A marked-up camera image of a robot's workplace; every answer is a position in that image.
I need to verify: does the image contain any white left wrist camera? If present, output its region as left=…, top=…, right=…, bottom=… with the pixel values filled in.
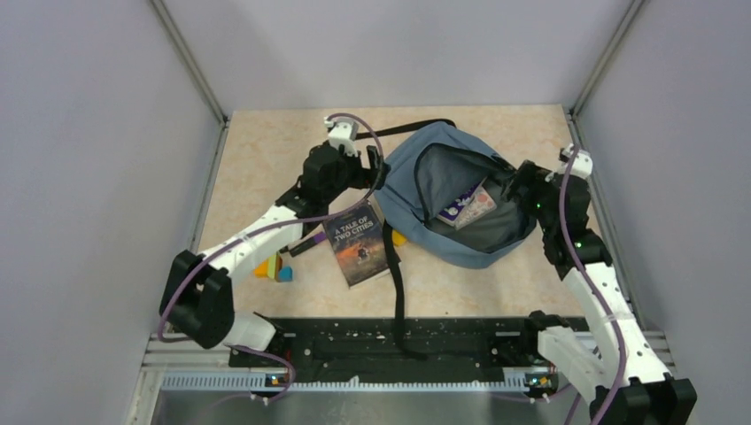
left=324, top=118, right=360, bottom=158

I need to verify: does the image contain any aluminium front rail frame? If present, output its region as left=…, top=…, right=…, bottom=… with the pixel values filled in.
left=126, top=331, right=676, bottom=425

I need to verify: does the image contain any blue grey student backpack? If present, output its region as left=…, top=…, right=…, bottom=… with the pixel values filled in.
left=352, top=119, right=539, bottom=360

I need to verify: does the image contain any purple black highlighter marker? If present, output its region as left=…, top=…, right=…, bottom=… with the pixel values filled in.
left=289, top=232, right=327, bottom=257

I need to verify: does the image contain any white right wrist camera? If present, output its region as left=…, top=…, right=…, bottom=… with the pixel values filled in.
left=556, top=143, right=593, bottom=180

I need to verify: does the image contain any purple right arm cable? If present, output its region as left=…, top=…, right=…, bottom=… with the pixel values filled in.
left=557, top=146, right=629, bottom=425

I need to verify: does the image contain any Tale of Two Cities book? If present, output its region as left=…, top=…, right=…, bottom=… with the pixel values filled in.
left=322, top=201, right=389, bottom=288

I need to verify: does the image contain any Little Women floral book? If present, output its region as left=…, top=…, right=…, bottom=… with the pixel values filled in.
left=454, top=186, right=497, bottom=229

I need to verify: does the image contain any purple game card pack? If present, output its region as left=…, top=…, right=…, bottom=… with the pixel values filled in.
left=437, top=182, right=483, bottom=227

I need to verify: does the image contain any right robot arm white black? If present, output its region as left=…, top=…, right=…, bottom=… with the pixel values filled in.
left=503, top=160, right=697, bottom=424

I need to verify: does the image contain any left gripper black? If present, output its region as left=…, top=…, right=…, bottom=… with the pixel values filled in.
left=324, top=143, right=391, bottom=203

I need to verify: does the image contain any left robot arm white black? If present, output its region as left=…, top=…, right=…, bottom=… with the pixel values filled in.
left=158, top=142, right=390, bottom=366

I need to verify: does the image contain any orange grey eraser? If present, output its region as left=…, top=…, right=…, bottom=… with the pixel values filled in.
left=391, top=230, right=407, bottom=246

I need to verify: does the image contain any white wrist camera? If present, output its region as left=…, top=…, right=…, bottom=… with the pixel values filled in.
left=556, top=143, right=593, bottom=180
left=324, top=118, right=360, bottom=158

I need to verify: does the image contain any colourful wooden block puzzle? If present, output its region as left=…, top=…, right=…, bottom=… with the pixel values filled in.
left=253, top=253, right=294, bottom=282

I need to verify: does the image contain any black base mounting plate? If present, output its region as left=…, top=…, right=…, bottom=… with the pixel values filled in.
left=218, top=317, right=588, bottom=385

